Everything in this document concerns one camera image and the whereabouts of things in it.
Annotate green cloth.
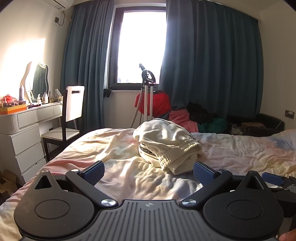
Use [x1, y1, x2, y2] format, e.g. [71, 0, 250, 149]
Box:
[197, 117, 228, 133]

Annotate row of cosmetic bottles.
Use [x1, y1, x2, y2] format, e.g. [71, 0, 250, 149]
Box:
[36, 89, 63, 105]

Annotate white air conditioner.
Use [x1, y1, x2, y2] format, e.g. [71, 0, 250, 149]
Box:
[48, 0, 75, 10]

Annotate orange box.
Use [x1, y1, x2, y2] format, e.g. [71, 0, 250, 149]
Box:
[0, 103, 27, 115]

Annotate window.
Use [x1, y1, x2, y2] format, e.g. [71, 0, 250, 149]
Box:
[108, 4, 167, 91]

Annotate cream sweatpants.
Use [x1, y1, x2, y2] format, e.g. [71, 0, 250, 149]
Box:
[132, 118, 203, 175]

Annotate red cloth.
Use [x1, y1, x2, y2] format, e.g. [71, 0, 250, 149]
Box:
[134, 90, 172, 115]

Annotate pink cloth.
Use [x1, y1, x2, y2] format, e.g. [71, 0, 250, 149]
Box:
[168, 109, 200, 133]

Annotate black sofa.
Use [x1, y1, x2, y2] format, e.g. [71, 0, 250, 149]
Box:
[227, 113, 285, 138]

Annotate wall socket with cable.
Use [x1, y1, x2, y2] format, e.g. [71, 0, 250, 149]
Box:
[54, 11, 65, 26]

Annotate white and black chair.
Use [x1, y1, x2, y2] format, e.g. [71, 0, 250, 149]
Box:
[41, 86, 85, 163]

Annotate blue curtain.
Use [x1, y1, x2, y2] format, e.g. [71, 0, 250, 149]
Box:
[60, 2, 119, 135]
[159, 0, 264, 122]

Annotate garment steamer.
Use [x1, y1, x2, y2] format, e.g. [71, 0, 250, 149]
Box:
[129, 63, 157, 128]

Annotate bed with pastel sheet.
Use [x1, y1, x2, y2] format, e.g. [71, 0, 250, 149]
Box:
[0, 126, 296, 241]

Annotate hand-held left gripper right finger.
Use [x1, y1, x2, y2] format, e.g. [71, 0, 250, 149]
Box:
[180, 161, 271, 208]

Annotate wavy vanity mirror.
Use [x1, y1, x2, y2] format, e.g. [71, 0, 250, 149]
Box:
[20, 61, 50, 103]

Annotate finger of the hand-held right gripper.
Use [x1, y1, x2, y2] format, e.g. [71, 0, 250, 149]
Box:
[262, 172, 290, 186]

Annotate black cloth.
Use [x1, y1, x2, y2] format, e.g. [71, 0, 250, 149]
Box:
[186, 102, 220, 125]

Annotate flattened cardboard pieces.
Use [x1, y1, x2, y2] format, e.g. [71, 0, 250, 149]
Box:
[0, 170, 18, 194]

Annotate white dressing table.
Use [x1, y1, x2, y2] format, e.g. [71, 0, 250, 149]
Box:
[0, 101, 63, 184]

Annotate person's right hand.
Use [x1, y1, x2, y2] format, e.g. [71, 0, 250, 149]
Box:
[279, 229, 296, 241]

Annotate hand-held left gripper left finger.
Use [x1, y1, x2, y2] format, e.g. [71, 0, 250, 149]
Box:
[34, 160, 117, 208]

